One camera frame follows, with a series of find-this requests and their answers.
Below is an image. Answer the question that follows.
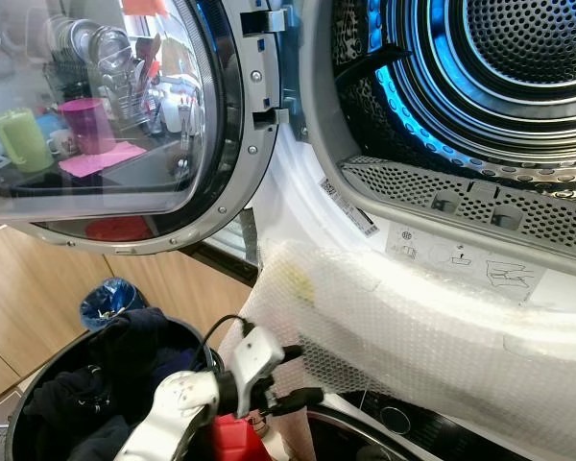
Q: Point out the dark navy clothes pile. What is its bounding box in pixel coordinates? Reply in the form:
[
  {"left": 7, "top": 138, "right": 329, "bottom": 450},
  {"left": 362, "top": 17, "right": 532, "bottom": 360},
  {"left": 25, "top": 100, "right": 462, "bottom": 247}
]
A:
[{"left": 24, "top": 307, "right": 208, "bottom": 461}]

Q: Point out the red plastic bottle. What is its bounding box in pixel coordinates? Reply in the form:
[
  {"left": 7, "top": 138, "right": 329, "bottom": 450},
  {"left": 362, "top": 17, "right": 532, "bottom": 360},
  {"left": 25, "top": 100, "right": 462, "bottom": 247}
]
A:
[{"left": 211, "top": 411, "right": 276, "bottom": 461}]

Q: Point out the black round lower machine door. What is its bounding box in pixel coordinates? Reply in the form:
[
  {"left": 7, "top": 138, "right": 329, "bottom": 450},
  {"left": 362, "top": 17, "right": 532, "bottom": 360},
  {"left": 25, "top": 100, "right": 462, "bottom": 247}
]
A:
[{"left": 307, "top": 403, "right": 521, "bottom": 461}]

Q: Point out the clear bubble wrap sheet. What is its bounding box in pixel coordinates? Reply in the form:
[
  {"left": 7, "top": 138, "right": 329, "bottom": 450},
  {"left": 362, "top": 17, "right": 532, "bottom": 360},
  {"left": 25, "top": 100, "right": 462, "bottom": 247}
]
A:
[{"left": 238, "top": 238, "right": 576, "bottom": 461}]

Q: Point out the narrow barcode label sticker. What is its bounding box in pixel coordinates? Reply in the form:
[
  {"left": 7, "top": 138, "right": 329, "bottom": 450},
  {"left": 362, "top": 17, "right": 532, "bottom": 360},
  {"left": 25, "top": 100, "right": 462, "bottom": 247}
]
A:
[{"left": 319, "top": 178, "right": 379, "bottom": 239}]

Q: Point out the white front-loading laundry machine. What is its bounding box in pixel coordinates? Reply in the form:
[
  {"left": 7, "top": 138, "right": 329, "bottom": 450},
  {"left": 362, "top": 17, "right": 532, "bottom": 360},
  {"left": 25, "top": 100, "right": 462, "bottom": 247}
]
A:
[{"left": 242, "top": 0, "right": 576, "bottom": 461}]

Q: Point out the blue bin bag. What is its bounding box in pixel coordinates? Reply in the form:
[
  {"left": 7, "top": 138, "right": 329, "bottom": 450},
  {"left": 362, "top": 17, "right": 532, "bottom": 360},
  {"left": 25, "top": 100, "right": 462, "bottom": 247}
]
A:
[{"left": 80, "top": 277, "right": 148, "bottom": 332}]

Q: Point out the white pictogram instruction sticker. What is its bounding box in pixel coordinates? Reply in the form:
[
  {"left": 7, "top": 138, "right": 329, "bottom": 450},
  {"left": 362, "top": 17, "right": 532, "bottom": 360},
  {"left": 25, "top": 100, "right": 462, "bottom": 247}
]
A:
[{"left": 384, "top": 223, "right": 540, "bottom": 295}]

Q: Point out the grey lint filter grille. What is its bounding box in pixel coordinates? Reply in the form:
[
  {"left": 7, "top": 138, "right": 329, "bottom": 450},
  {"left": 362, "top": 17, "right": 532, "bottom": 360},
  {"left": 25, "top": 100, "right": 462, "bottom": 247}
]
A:
[{"left": 338, "top": 156, "right": 576, "bottom": 256}]

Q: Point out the round glass machine door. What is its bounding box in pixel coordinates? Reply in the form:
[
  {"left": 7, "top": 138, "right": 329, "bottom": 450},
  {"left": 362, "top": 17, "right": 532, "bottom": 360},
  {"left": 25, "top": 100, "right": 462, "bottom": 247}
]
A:
[{"left": 0, "top": 0, "right": 291, "bottom": 256}]

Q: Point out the black round laundry basket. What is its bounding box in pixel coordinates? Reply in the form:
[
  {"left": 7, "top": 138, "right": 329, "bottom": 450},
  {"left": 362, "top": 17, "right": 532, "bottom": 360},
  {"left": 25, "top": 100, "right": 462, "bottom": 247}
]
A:
[{"left": 7, "top": 312, "right": 236, "bottom": 461}]

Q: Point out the pink cloth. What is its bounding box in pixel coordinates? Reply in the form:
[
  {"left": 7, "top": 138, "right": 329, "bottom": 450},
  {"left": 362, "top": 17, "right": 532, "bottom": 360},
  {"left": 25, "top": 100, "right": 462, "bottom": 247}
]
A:
[{"left": 58, "top": 142, "right": 148, "bottom": 180}]

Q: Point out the black drum paddle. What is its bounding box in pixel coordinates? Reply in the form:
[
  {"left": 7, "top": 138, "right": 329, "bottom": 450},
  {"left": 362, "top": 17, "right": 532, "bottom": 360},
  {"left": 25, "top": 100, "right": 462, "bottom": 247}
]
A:
[{"left": 338, "top": 43, "right": 413, "bottom": 97}]

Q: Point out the purple plastic cup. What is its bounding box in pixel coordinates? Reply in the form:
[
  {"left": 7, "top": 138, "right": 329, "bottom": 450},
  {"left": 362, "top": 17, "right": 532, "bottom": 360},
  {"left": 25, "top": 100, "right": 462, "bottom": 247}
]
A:
[{"left": 58, "top": 96, "right": 119, "bottom": 158}]

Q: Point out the green plastic jug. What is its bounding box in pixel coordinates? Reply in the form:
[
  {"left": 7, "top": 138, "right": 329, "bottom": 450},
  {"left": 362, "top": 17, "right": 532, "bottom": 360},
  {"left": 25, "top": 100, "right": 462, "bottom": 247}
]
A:
[{"left": 0, "top": 108, "right": 55, "bottom": 175}]

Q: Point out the perforated steel drum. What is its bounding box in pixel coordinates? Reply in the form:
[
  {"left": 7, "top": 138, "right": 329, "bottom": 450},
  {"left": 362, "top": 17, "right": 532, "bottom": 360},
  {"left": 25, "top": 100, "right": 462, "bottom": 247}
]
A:
[{"left": 331, "top": 0, "right": 576, "bottom": 203}]

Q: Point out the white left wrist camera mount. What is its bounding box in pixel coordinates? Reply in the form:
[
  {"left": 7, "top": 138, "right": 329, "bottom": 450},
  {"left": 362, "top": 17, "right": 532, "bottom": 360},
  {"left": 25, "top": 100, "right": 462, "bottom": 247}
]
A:
[{"left": 230, "top": 325, "right": 286, "bottom": 393}]

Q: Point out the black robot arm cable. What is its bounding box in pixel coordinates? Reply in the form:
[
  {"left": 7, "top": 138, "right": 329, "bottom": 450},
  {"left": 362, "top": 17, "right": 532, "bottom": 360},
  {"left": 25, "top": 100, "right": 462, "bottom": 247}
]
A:
[{"left": 200, "top": 313, "right": 261, "bottom": 376}]

